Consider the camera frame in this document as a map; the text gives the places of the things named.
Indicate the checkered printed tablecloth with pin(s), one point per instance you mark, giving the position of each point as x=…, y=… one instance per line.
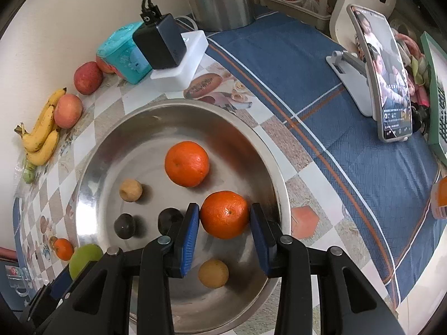
x=276, y=139

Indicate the orange package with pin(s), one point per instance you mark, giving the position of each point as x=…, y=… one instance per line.
x=440, y=199

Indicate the teal toy box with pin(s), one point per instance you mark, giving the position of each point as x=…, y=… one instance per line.
x=118, y=49

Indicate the beige plastic basket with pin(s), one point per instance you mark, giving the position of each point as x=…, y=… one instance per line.
x=297, y=7

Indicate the round steel tray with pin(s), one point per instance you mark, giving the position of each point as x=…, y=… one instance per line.
x=146, y=136

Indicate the white plastic chair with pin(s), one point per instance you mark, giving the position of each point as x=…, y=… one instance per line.
x=344, y=7

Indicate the smartphone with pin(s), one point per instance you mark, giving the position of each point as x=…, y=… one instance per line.
x=384, y=76

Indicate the round brown sapodilla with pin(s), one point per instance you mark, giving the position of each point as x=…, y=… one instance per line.
x=213, y=273

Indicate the green apple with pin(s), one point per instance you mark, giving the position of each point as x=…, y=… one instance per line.
x=83, y=258

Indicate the white phone stand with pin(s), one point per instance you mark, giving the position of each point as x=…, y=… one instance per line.
x=349, y=69

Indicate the steel kettle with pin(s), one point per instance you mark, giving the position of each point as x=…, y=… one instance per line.
x=220, y=0

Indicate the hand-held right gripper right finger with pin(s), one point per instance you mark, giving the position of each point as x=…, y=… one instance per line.
x=260, y=244

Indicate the orange tangerine with stem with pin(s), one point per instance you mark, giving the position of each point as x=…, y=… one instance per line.
x=64, y=249

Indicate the pale red apple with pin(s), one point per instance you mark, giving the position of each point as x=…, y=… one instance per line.
x=68, y=110

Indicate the blue striped cloth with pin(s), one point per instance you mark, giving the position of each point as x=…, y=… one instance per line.
x=314, y=59

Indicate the green fruit in plastic bag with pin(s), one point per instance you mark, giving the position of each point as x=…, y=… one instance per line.
x=28, y=174

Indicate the pale brown sapodilla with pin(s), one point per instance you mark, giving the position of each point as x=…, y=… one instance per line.
x=131, y=190

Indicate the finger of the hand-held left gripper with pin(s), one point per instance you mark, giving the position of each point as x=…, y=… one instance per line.
x=61, y=279

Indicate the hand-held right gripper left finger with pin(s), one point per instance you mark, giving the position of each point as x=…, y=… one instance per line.
x=188, y=240

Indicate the clear plastic holder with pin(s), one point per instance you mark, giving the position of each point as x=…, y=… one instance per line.
x=21, y=277

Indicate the colourful trinket pile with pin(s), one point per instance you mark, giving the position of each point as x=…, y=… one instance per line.
x=415, y=73

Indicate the yellow banana bunch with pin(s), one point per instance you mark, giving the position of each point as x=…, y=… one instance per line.
x=42, y=136

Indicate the dark purple passion fruit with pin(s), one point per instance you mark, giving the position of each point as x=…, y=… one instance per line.
x=125, y=226
x=169, y=219

